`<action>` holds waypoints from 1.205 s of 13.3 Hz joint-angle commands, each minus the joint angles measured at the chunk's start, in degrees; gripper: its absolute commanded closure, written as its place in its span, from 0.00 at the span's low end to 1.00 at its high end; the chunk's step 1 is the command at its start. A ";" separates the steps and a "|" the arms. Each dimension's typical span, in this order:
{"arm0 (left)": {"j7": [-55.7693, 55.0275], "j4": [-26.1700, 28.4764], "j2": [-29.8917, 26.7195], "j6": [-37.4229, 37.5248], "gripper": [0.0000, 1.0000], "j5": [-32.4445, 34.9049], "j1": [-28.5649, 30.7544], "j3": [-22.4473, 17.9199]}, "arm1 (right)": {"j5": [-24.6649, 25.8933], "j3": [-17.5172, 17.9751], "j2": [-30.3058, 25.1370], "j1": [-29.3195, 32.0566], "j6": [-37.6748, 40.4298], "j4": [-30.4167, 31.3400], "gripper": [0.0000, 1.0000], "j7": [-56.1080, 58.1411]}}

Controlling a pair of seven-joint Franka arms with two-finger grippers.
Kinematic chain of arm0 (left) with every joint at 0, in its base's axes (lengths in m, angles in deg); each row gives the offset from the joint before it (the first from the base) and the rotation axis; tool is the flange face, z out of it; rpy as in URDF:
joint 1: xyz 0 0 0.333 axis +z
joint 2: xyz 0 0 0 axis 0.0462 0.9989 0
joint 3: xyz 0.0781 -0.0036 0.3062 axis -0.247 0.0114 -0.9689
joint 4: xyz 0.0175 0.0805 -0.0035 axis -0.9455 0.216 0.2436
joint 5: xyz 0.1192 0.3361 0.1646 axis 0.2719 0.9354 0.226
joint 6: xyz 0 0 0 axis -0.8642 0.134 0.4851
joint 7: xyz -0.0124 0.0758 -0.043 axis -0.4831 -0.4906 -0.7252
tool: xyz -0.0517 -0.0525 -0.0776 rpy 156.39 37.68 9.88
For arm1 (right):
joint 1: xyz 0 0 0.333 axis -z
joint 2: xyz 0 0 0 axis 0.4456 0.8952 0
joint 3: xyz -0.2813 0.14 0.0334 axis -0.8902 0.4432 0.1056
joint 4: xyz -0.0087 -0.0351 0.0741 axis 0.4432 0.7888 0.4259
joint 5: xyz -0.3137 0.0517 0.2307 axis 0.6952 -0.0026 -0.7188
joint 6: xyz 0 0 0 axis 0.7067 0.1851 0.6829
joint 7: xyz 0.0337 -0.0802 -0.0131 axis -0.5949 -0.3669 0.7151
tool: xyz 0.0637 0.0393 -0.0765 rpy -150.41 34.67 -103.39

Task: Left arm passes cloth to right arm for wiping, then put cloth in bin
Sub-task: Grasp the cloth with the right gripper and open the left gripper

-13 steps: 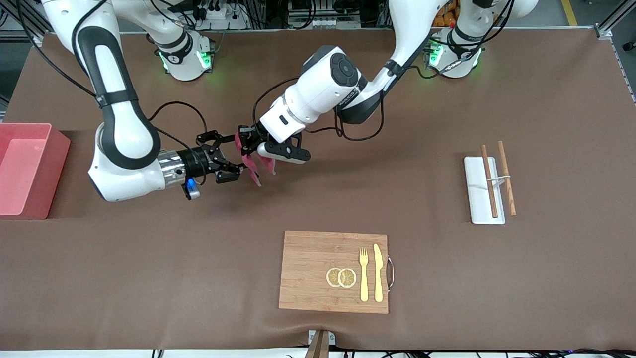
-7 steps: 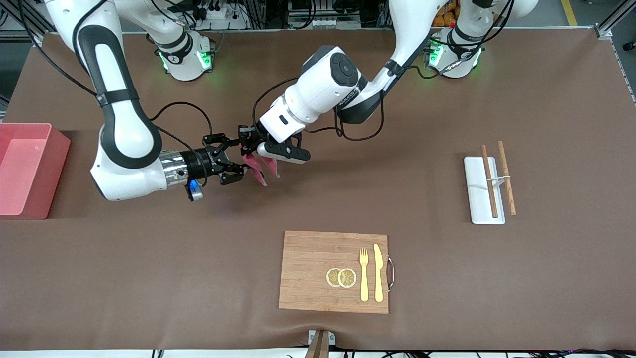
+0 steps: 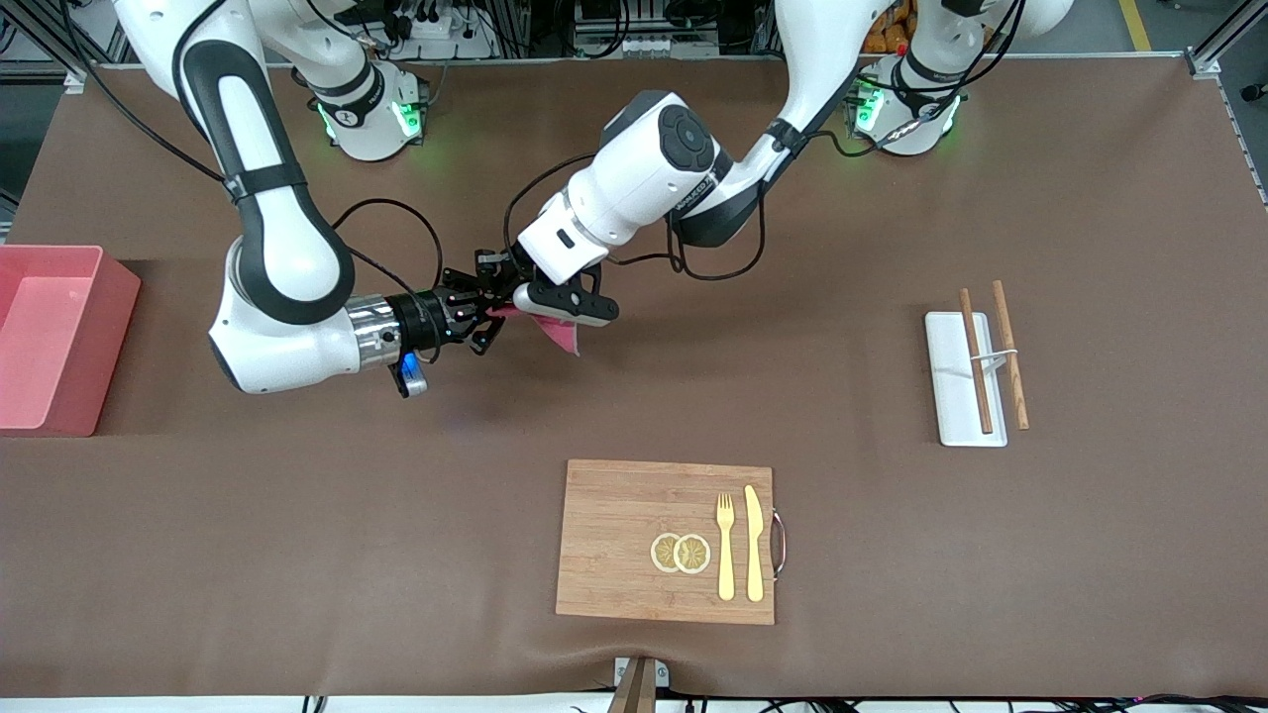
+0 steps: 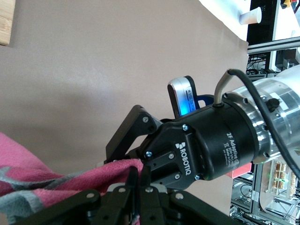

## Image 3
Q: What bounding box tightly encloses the pink microfibre cloth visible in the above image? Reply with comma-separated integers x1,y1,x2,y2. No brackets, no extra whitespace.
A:
490,302,583,357

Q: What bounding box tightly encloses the pile of orange packets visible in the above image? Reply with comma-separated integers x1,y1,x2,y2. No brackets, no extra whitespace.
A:
862,0,917,55

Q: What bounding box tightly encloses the metal table clamp bracket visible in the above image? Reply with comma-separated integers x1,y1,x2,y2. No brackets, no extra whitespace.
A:
606,656,671,713

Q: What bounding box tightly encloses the large table cover mat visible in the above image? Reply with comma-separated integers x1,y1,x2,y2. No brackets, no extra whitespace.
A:
0,54,1268,700

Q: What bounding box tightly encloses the yellow plastic fork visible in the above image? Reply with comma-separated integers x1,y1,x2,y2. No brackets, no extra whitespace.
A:
715,493,737,602

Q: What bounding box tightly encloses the bamboo cutting board with handle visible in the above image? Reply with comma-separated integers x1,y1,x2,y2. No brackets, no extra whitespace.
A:
555,458,790,627

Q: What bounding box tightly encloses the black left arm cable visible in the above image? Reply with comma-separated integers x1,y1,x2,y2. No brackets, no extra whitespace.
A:
503,94,977,283

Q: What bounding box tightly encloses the aluminium frame strut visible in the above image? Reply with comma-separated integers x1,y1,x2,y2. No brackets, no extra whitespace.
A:
0,0,150,95
1184,0,1268,80

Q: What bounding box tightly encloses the pink plastic bin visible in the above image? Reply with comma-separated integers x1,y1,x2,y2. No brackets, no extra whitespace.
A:
0,245,142,438

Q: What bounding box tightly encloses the yellow plastic knife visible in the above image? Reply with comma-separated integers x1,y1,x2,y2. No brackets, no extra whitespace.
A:
744,484,766,603

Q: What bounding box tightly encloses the white power strip with plugs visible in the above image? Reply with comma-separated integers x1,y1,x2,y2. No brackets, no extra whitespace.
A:
381,0,496,60

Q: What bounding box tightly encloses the brown wooden chopstick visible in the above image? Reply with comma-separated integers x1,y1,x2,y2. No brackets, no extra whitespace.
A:
991,281,1031,431
958,288,994,435

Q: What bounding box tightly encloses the white socket strip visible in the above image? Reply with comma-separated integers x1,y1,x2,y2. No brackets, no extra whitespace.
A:
573,30,722,60

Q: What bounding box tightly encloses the white rectangular tray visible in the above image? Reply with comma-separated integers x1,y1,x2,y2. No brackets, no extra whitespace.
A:
924,311,1009,449

